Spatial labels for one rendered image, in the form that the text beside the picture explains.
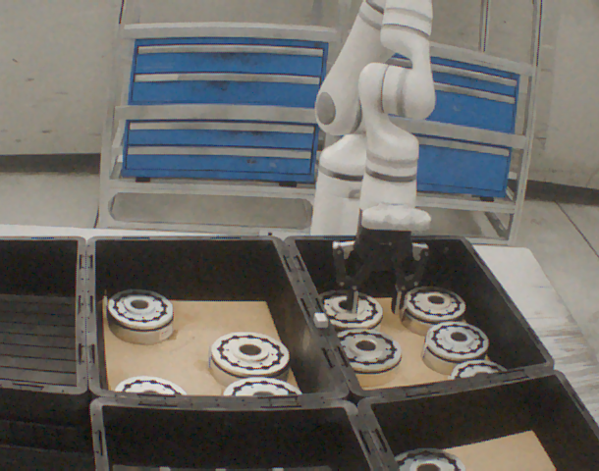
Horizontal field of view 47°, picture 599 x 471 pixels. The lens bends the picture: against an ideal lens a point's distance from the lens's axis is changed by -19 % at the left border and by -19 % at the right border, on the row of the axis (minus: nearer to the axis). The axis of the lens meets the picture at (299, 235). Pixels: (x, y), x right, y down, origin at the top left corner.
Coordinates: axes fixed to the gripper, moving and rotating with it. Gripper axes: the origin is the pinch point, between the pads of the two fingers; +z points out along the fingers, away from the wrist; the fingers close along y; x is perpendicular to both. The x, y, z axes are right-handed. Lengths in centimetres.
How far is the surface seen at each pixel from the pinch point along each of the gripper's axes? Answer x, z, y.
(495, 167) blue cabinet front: -181, 38, -89
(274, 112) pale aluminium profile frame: -176, 22, 0
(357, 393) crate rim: 29.4, -4.1, 7.4
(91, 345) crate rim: 23.2, -5.0, 38.3
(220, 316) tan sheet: -2.9, 4.3, 21.3
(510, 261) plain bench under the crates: -50, 17, -44
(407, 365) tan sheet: 9.0, 5.4, -4.0
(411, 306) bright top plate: -2.1, 1.9, -6.3
